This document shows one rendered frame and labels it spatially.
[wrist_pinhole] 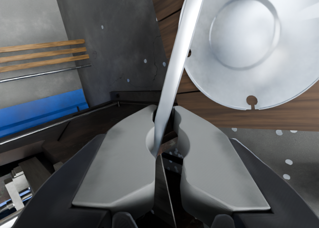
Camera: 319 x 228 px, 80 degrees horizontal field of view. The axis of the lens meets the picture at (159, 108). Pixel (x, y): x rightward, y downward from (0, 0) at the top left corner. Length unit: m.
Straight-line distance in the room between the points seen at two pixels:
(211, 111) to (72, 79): 1.65
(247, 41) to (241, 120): 0.16
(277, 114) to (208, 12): 0.24
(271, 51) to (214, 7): 0.14
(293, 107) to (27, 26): 1.88
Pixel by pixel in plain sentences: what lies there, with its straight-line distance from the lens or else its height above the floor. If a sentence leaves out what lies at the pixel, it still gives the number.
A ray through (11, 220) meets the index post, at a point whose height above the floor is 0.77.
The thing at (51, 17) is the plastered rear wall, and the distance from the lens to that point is 2.04.
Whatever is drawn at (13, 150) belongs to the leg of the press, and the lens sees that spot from 0.97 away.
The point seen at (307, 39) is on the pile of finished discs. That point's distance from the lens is 0.38.
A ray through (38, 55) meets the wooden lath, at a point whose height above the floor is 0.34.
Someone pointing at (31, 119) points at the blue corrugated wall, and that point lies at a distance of 1.87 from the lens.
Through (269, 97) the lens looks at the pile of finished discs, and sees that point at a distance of 0.41.
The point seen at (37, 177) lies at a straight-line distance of 0.72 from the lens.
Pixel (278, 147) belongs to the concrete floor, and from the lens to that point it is 0.86.
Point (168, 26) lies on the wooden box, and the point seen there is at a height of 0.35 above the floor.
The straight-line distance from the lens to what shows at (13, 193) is 0.76.
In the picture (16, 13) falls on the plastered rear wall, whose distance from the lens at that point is 1.99.
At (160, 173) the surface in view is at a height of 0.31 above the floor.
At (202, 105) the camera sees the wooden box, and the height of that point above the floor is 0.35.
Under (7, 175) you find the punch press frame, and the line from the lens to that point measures 0.94.
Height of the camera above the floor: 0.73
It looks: 40 degrees down
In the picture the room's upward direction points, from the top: 114 degrees counter-clockwise
